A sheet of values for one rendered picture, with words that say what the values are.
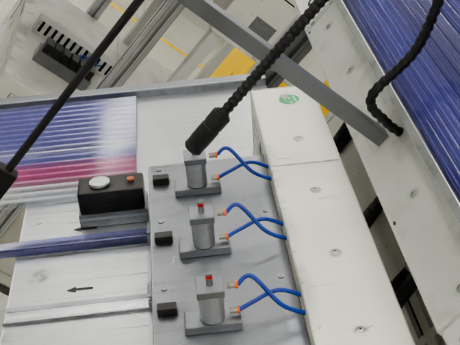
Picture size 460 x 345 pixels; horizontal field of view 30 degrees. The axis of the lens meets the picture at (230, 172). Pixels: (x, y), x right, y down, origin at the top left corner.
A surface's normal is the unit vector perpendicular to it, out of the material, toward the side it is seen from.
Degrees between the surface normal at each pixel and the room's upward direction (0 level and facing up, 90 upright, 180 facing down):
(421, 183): 90
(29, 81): 0
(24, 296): 43
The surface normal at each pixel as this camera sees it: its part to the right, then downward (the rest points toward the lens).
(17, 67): 0.62, -0.69
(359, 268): -0.07, -0.84
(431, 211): -0.77, -0.50
